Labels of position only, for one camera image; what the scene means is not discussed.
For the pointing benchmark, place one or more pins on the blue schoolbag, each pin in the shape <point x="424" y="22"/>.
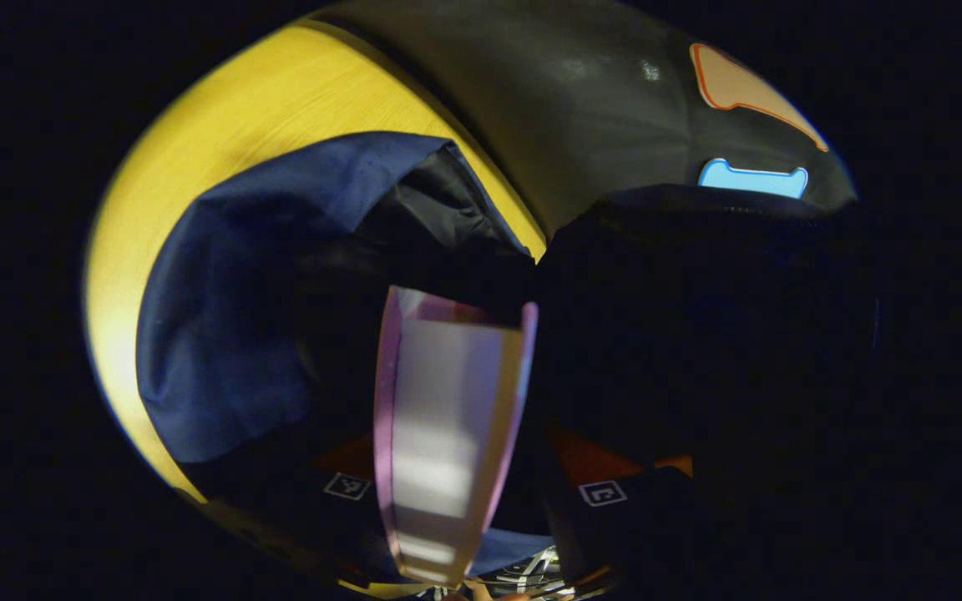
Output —
<point x="239" y="334"/>

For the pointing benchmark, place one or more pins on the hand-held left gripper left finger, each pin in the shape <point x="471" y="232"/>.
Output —
<point x="314" y="509"/>

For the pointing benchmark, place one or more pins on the black backdrop cloth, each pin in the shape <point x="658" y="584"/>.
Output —
<point x="598" y="100"/>

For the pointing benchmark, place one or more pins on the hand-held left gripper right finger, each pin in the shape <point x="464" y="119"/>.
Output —
<point x="631" y="526"/>

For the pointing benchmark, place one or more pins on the pink book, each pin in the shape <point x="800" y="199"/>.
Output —
<point x="448" y="417"/>

